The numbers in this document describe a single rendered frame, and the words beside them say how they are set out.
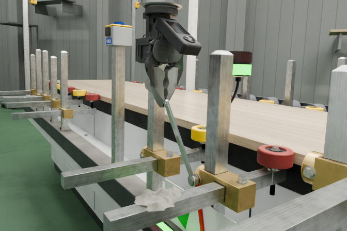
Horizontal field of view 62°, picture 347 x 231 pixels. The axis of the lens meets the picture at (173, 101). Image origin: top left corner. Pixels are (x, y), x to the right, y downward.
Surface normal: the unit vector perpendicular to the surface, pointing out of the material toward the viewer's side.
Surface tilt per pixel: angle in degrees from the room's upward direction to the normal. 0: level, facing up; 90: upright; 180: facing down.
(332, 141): 90
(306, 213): 0
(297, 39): 90
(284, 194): 90
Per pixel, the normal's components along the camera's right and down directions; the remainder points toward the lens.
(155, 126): 0.57, 0.12
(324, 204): 0.04, -0.99
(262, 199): -0.82, 0.04
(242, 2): -0.43, 0.10
